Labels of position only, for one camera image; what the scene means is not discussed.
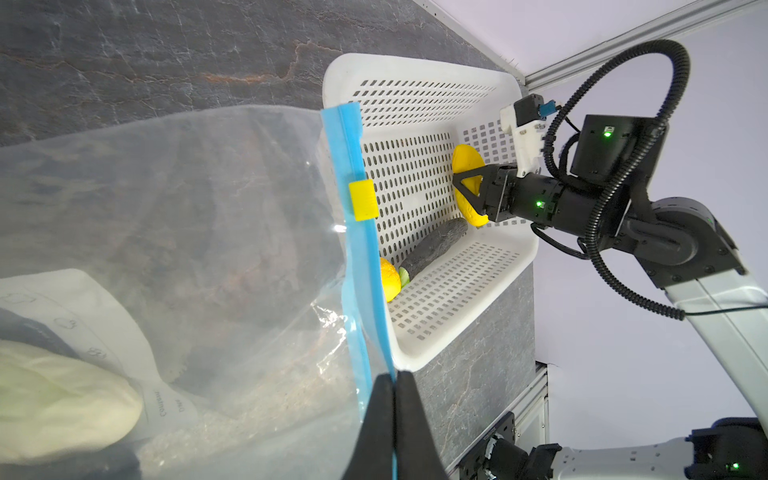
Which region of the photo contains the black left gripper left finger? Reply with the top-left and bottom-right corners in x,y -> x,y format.
342,374 -> 395,480

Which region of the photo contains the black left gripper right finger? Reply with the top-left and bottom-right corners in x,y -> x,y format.
395,371 -> 449,480

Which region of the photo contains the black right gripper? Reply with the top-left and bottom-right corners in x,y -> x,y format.
452,164 -> 591,236

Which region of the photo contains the yellow toy corn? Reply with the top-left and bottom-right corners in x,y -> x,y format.
452,144 -> 489,228

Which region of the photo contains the white perforated plastic basket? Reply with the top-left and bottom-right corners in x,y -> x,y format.
322,53 -> 538,371

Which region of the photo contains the clear zip top bag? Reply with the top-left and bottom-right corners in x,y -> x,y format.
1,106 -> 383,479

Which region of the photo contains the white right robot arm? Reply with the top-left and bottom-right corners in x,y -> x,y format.
452,39 -> 767,479

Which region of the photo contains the yellow zipper slider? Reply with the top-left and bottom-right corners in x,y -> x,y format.
348,179 -> 379,222

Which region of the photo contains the dark toy eggplant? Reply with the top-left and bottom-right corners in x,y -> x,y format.
398,218 -> 469,287

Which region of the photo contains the yellow toy lemon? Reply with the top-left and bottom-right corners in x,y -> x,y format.
380,258 -> 402,303

